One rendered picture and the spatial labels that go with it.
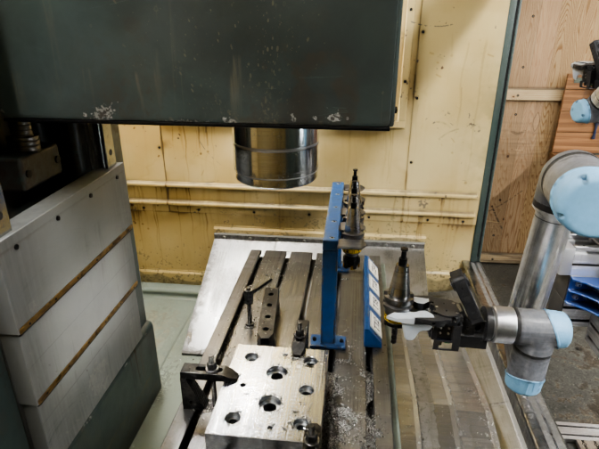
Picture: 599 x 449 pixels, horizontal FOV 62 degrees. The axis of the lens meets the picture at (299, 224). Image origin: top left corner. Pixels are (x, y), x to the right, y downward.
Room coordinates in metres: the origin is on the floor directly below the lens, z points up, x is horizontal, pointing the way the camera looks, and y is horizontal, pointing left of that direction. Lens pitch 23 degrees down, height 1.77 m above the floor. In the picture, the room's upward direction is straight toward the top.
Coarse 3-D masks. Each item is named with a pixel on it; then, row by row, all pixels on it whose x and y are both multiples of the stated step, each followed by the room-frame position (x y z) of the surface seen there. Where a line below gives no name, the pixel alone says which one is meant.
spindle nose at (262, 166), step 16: (240, 128) 0.86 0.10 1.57; (256, 128) 0.84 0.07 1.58; (272, 128) 0.83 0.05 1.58; (288, 128) 0.84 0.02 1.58; (240, 144) 0.86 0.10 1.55; (256, 144) 0.84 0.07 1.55; (272, 144) 0.83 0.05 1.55; (288, 144) 0.84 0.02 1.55; (304, 144) 0.85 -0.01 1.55; (240, 160) 0.86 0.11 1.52; (256, 160) 0.84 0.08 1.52; (272, 160) 0.83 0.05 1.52; (288, 160) 0.84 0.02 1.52; (304, 160) 0.85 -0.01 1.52; (240, 176) 0.87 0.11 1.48; (256, 176) 0.84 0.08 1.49; (272, 176) 0.83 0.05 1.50; (288, 176) 0.84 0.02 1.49; (304, 176) 0.85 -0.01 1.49
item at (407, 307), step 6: (384, 294) 0.89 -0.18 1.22; (384, 300) 0.89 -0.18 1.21; (390, 300) 0.86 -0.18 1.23; (396, 300) 0.85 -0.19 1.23; (402, 300) 0.85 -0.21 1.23; (408, 300) 0.85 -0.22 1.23; (384, 306) 0.87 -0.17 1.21; (390, 306) 0.86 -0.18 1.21; (396, 306) 0.85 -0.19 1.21; (402, 306) 0.85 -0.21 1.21; (408, 306) 0.86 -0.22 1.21; (396, 312) 0.85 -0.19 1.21; (402, 312) 0.85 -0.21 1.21
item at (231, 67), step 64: (0, 0) 0.83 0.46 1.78; (64, 0) 0.82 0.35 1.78; (128, 0) 0.81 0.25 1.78; (192, 0) 0.80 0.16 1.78; (256, 0) 0.79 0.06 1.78; (320, 0) 0.78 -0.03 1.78; (384, 0) 0.77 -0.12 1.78; (0, 64) 0.84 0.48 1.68; (64, 64) 0.82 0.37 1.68; (128, 64) 0.81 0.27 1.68; (192, 64) 0.80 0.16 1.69; (256, 64) 0.79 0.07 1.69; (320, 64) 0.78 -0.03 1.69; (384, 64) 0.77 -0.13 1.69; (320, 128) 0.78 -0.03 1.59; (384, 128) 0.77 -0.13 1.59
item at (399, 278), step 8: (400, 272) 0.87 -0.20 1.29; (408, 272) 0.87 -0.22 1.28; (392, 280) 0.88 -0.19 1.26; (400, 280) 0.87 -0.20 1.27; (408, 280) 0.87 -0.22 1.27; (392, 288) 0.87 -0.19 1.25; (400, 288) 0.86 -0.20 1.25; (408, 288) 0.87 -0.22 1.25; (392, 296) 0.86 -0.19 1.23; (400, 296) 0.86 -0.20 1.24; (408, 296) 0.86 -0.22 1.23
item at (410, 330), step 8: (408, 312) 0.85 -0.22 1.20; (416, 312) 0.85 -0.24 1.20; (424, 312) 0.85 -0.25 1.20; (392, 320) 0.84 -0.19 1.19; (400, 320) 0.83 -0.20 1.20; (408, 320) 0.83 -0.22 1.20; (408, 328) 0.84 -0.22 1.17; (416, 328) 0.84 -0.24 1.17; (424, 328) 0.84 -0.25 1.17; (408, 336) 0.84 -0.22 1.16
